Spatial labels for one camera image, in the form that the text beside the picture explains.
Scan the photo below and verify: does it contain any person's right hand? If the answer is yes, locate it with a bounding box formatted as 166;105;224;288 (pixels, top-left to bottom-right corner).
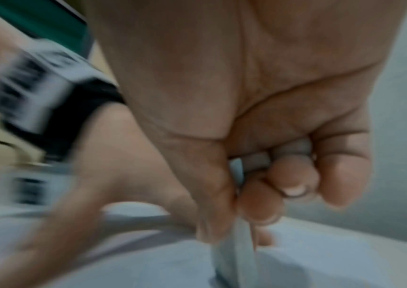
82;0;407;245

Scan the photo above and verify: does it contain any person's left hand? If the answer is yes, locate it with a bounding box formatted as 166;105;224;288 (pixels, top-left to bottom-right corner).
0;102;204;288

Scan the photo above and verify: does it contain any white eraser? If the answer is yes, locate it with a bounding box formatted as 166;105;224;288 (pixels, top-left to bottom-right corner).
211;139;314;286

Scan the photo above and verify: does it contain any white paper sheet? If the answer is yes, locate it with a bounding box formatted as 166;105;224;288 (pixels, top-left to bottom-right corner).
0;201;407;288

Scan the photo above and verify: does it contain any teal panel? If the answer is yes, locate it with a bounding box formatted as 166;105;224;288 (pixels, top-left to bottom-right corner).
0;0;91;49

